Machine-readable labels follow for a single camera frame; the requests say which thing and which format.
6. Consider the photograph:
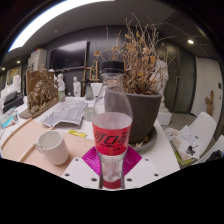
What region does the white ceramic mug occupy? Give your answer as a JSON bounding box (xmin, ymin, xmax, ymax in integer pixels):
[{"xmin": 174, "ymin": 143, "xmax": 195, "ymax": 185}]
[{"xmin": 34, "ymin": 129, "xmax": 70, "ymax": 166}]

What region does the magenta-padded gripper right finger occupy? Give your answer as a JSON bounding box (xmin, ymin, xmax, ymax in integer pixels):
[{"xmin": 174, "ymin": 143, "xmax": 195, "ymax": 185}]
[{"xmin": 121, "ymin": 145, "xmax": 164, "ymax": 190}]

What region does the white cabinet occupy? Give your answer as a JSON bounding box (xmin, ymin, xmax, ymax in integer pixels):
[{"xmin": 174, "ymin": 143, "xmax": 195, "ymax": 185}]
[{"xmin": 27, "ymin": 49, "xmax": 48, "ymax": 72}]

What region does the stack of papers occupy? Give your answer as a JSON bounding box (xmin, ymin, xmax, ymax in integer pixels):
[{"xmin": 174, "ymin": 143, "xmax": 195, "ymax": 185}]
[{"xmin": 169, "ymin": 124, "xmax": 201, "ymax": 166}]

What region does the black wall television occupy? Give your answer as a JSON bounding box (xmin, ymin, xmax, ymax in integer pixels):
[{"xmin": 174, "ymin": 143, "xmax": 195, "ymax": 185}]
[{"xmin": 48, "ymin": 40, "xmax": 89, "ymax": 71}]

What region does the flat round red coaster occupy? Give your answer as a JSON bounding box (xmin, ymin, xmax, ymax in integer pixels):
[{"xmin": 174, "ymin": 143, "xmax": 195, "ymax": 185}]
[{"xmin": 101, "ymin": 179, "xmax": 124, "ymax": 190}]

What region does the small wooden figure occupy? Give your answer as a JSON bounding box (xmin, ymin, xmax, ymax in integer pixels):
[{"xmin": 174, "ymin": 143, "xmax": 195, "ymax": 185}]
[{"xmin": 204, "ymin": 89, "xmax": 215, "ymax": 117}]

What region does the yellow packet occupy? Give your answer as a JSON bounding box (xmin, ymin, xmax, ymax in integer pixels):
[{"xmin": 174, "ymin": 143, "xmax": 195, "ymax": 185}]
[{"xmin": 68, "ymin": 129, "xmax": 88, "ymax": 139}]

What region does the black backpack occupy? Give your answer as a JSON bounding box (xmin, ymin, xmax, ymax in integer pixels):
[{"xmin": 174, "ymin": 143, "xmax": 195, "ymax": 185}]
[{"xmin": 206, "ymin": 149, "xmax": 224, "ymax": 163}]

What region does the tall white plaster statue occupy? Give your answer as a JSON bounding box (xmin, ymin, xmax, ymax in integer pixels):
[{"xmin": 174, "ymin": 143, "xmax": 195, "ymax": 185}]
[{"xmin": 151, "ymin": 58, "xmax": 173, "ymax": 127}]

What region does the light wooden board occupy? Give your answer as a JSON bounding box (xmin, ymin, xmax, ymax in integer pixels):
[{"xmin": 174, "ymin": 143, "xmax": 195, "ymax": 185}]
[{"xmin": 0, "ymin": 119, "xmax": 96, "ymax": 177}]

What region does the dried plant in dark pot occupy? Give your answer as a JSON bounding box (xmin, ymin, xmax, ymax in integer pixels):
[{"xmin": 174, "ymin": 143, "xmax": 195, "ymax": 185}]
[{"xmin": 93, "ymin": 13, "xmax": 176, "ymax": 145}]

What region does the small white figurine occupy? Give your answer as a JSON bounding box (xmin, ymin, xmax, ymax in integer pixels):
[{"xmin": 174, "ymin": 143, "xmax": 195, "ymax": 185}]
[
  {"xmin": 57, "ymin": 73, "xmax": 67, "ymax": 101},
  {"xmin": 72, "ymin": 76, "xmax": 82, "ymax": 98}
]

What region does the open printed magazine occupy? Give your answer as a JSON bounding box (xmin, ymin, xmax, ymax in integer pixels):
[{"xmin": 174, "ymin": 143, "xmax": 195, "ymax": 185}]
[{"xmin": 40, "ymin": 99, "xmax": 88, "ymax": 129}]

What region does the long ceiling light strip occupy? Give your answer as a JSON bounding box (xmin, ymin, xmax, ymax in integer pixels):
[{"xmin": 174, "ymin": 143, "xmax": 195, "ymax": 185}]
[{"xmin": 8, "ymin": 0, "xmax": 114, "ymax": 53}]

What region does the clear red-label drink bottle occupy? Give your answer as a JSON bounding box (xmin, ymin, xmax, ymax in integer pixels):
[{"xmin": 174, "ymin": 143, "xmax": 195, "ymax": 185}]
[{"xmin": 91, "ymin": 60, "xmax": 134, "ymax": 190}]

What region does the wooden easel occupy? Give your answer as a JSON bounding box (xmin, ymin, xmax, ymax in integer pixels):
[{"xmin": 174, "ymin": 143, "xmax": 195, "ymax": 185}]
[{"xmin": 80, "ymin": 59, "xmax": 100, "ymax": 91}]

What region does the small glass bottle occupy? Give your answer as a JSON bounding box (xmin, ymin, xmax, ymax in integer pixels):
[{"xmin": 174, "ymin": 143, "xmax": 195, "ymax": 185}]
[{"xmin": 84, "ymin": 81, "xmax": 95, "ymax": 101}]

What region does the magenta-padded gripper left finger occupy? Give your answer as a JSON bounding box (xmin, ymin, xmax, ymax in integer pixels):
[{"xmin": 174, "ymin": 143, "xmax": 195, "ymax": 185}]
[{"xmin": 61, "ymin": 145, "xmax": 102, "ymax": 190}]

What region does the grey plant saucer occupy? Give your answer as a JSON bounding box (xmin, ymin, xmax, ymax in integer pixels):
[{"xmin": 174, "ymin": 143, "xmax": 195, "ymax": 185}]
[{"xmin": 128, "ymin": 125, "xmax": 158, "ymax": 154}]

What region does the brown carved sculpture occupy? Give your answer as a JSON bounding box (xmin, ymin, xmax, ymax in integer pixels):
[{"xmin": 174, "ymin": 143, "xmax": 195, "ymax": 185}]
[{"xmin": 18, "ymin": 68, "xmax": 60, "ymax": 120}]

